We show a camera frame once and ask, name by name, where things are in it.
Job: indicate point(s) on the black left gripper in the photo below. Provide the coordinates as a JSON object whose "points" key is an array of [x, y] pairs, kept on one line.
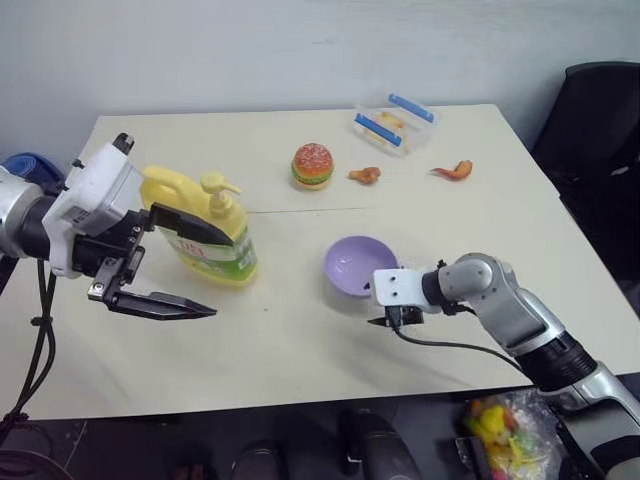
{"points": [[117, 240]]}

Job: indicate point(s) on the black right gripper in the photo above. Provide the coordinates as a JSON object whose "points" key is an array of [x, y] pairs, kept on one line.
{"points": [[411, 315]]}

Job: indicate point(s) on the purple plastic bowl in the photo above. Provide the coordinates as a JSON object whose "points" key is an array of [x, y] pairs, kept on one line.
{"points": [[350, 260]]}

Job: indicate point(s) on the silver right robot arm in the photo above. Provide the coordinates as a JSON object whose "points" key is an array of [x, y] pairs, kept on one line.
{"points": [[510, 305]]}

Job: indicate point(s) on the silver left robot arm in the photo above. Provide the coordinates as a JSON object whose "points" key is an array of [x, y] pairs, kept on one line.
{"points": [[15, 200]]}

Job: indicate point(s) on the yellow pump dispenser bottle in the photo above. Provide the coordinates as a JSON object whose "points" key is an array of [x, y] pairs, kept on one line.
{"points": [[167, 186]]}

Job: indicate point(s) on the toy chicken drumstick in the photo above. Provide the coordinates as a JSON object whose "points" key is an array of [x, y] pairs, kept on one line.
{"points": [[367, 174]]}

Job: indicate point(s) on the large dark rounded shape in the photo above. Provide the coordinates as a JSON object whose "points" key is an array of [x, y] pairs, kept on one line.
{"points": [[385, 445]]}

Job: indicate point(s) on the toy hamburger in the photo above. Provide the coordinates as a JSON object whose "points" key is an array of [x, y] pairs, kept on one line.
{"points": [[312, 165]]}

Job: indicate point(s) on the toy orange shrimp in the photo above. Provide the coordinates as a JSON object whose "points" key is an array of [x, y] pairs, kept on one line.
{"points": [[462, 169]]}

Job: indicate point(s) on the clear container with blue clips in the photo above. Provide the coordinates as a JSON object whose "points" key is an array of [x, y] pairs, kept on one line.
{"points": [[417, 136]]}

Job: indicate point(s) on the clear bag of colourful toys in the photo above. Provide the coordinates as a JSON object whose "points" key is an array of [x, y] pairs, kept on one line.
{"points": [[500, 425]]}

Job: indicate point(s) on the blue round object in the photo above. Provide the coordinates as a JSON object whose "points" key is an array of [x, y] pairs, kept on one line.
{"points": [[30, 167]]}

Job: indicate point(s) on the black rectangular box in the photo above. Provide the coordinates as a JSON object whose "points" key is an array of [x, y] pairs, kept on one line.
{"points": [[475, 457]]}

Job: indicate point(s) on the orange toy food piece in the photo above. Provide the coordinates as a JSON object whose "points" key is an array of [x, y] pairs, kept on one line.
{"points": [[390, 120]]}

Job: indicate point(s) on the small dark rounded shape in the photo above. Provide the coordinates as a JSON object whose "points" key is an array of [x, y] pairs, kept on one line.
{"points": [[260, 460]]}

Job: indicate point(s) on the black office chair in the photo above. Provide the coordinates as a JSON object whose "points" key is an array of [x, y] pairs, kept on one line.
{"points": [[600, 150]]}

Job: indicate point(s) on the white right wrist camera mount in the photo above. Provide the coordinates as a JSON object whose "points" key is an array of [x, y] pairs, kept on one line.
{"points": [[397, 287]]}

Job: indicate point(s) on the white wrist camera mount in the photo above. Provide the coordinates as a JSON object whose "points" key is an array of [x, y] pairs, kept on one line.
{"points": [[95, 180], [397, 287]]}

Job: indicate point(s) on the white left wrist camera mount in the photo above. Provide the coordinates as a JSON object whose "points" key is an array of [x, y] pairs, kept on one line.
{"points": [[95, 180]]}

